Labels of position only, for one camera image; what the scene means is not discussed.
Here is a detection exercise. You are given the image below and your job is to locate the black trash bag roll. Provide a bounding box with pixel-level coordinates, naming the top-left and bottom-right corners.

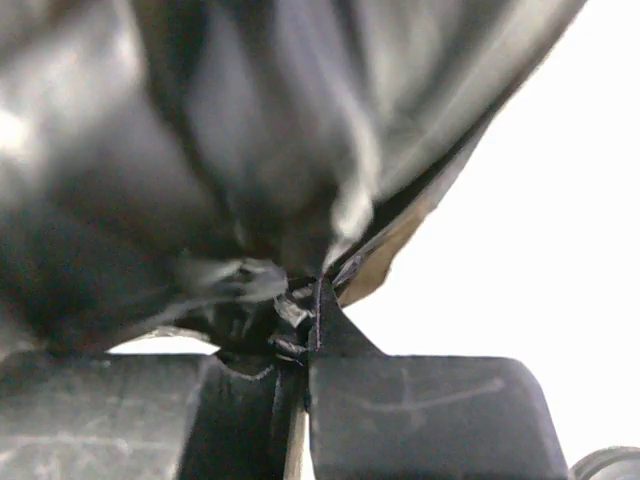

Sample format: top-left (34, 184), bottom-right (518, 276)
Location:
top-left (1, 1), bottom-right (583, 354)

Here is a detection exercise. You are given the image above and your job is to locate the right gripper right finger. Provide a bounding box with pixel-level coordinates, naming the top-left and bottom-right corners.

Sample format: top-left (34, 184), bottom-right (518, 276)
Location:
top-left (308, 280), bottom-right (569, 479)

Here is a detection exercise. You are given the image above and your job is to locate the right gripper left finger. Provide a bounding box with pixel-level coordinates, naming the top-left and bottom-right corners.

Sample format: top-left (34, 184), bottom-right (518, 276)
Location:
top-left (1, 352), bottom-right (304, 479)

